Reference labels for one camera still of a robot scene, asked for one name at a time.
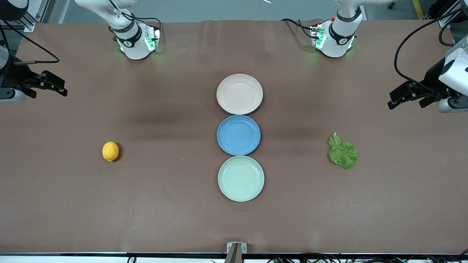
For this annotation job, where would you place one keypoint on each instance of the light green round plate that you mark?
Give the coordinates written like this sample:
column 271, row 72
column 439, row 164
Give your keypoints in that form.
column 241, row 179

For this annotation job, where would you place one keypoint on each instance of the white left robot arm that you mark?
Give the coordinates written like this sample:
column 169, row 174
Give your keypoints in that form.
column 338, row 40

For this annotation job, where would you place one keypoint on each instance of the right base connector block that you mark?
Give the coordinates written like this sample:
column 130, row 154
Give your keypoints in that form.
column 153, row 38

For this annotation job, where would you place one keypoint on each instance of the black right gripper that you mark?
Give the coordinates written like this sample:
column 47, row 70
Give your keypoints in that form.
column 11, row 78

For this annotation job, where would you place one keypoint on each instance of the brown table cover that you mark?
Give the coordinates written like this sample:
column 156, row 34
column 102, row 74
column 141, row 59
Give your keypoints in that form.
column 109, row 201

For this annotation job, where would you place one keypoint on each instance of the left base connector block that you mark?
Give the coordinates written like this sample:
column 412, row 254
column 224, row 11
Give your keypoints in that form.
column 317, row 36

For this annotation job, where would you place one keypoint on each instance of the blue round plate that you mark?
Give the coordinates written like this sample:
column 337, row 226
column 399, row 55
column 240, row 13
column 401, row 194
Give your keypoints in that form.
column 238, row 135

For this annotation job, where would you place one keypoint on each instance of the aluminium frame post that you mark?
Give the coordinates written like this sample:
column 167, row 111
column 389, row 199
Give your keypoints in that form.
column 444, row 22
column 29, row 26

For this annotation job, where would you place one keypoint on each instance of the base connector block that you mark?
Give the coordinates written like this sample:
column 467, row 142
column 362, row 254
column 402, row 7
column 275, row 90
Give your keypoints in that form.
column 153, row 38
column 317, row 36

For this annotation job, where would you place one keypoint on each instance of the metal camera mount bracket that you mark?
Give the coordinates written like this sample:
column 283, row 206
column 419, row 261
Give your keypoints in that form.
column 236, row 252

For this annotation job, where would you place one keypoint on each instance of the beige round plate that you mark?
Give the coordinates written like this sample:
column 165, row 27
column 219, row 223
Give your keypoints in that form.
column 239, row 94

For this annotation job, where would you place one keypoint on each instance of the yellow lemon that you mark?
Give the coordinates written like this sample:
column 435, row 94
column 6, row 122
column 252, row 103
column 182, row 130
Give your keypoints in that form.
column 110, row 151

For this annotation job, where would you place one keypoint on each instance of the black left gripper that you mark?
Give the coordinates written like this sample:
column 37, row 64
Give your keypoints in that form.
column 432, row 77

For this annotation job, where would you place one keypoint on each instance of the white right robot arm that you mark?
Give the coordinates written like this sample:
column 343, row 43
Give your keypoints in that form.
column 133, row 44

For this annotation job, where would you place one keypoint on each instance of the green lettuce leaf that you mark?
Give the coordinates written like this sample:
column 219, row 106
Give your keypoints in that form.
column 343, row 152

